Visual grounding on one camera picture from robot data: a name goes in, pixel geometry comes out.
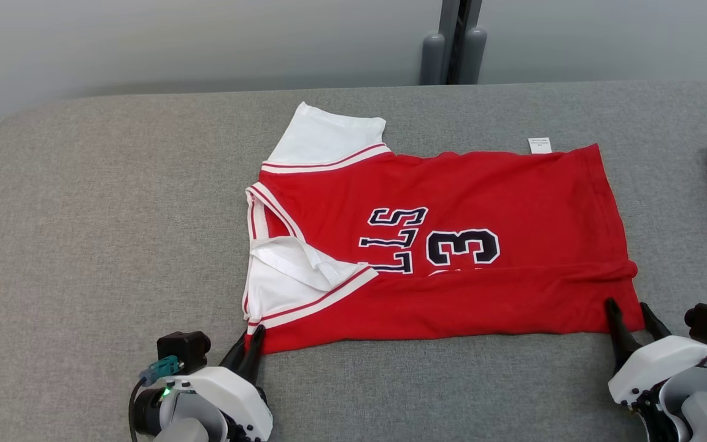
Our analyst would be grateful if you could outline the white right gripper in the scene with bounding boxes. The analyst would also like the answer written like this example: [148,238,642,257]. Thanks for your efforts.
[604,298,707,407]

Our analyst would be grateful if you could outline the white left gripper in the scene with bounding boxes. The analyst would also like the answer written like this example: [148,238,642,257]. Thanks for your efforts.
[131,325,274,442]

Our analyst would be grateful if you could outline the red Bulls jersey white sleeves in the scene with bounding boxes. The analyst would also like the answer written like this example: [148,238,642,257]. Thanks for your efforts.
[242,101,646,355]

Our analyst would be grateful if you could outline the grey rounded tube brace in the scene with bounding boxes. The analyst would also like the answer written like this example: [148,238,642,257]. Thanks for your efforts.
[420,32,447,85]
[461,28,488,85]

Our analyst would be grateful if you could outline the black left cable teal connector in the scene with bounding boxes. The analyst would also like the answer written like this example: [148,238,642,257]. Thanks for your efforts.
[128,355,184,442]

